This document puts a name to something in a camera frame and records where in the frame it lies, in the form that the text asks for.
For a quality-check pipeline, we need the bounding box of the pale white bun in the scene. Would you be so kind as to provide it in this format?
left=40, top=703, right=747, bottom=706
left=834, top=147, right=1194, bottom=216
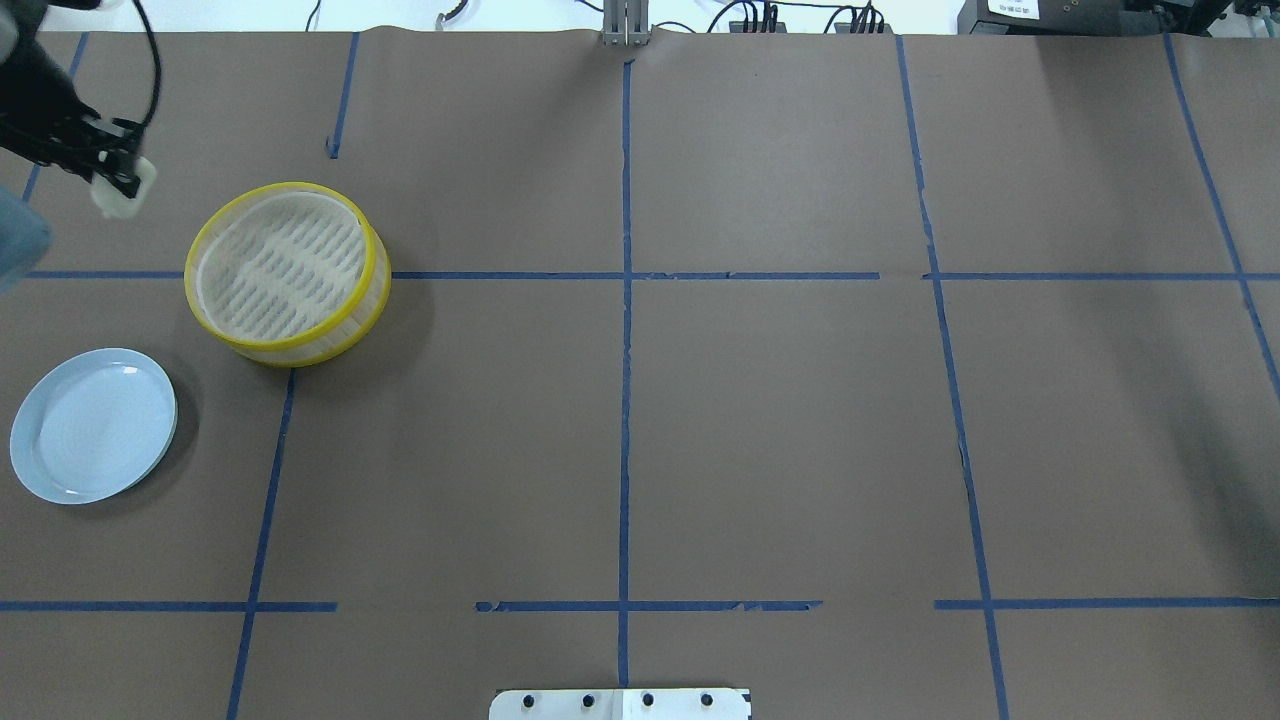
left=90, top=158, right=157, bottom=220

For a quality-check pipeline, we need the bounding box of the near orange black connector block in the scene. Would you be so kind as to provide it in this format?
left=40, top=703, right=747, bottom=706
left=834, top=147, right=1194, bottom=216
left=723, top=1, right=785, bottom=35

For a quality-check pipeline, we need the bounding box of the far orange black connector block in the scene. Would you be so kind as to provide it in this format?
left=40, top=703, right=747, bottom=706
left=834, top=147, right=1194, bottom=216
left=824, top=1, right=892, bottom=35

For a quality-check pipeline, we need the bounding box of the brown paper table cover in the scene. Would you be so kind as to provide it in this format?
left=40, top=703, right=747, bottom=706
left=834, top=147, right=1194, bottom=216
left=3, top=28, right=1277, bottom=719

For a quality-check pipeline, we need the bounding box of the white camera mast base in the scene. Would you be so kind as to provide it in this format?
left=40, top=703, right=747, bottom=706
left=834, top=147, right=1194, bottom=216
left=488, top=687, right=753, bottom=719

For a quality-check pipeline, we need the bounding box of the light blue plate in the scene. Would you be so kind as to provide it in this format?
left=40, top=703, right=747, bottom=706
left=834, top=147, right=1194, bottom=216
left=9, top=348, right=178, bottom=505

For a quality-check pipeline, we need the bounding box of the orange black connector block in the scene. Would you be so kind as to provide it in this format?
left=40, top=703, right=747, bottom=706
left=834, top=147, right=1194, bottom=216
left=824, top=1, right=892, bottom=35
left=723, top=1, right=785, bottom=35

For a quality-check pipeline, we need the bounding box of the black computer box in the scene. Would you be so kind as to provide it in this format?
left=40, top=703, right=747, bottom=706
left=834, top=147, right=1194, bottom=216
left=956, top=1, right=1234, bottom=37

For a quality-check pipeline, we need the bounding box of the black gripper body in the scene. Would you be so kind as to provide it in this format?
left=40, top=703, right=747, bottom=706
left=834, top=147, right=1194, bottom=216
left=1, top=29, right=143, bottom=179

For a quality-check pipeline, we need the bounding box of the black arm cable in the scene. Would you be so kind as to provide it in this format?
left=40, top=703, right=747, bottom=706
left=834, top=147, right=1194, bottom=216
left=128, top=0, right=165, bottom=133

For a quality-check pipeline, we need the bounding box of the aluminium frame post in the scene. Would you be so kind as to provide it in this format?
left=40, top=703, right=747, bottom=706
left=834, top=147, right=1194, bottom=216
left=599, top=0, right=652, bottom=47

